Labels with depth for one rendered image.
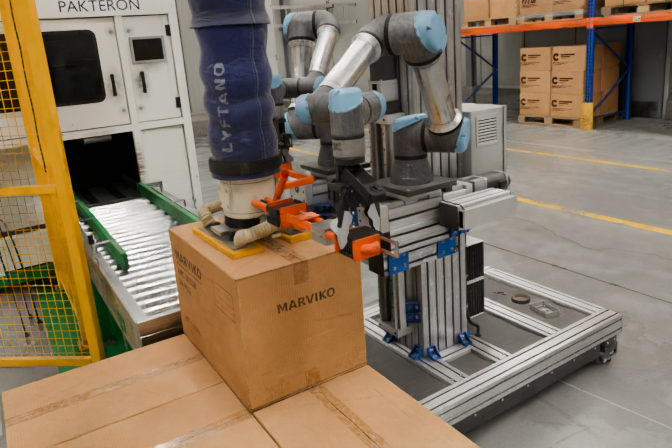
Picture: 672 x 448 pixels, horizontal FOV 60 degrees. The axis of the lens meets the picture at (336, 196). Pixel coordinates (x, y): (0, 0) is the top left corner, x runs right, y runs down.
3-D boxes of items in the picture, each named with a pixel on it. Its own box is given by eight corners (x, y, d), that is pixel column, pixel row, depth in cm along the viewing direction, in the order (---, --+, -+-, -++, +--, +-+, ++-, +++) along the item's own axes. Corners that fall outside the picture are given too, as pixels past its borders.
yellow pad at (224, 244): (192, 233, 194) (190, 219, 193) (220, 226, 199) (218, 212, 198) (233, 260, 166) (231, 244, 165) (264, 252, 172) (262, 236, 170)
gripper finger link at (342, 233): (331, 244, 138) (341, 206, 137) (345, 250, 133) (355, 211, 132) (321, 242, 136) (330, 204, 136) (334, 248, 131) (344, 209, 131)
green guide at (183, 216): (139, 193, 432) (137, 182, 429) (153, 191, 437) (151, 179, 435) (215, 247, 299) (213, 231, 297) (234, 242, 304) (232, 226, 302)
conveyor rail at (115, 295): (61, 229, 408) (56, 204, 403) (69, 228, 410) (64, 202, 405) (144, 370, 216) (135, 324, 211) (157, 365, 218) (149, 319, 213)
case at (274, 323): (183, 331, 212) (167, 228, 202) (280, 300, 232) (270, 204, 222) (251, 411, 162) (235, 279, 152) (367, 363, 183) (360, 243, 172)
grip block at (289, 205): (265, 223, 166) (263, 203, 164) (295, 215, 171) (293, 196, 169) (279, 229, 159) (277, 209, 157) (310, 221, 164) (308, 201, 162)
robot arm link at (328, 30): (349, 25, 248) (329, 104, 219) (324, 27, 251) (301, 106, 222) (343, 1, 239) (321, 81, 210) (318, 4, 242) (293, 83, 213)
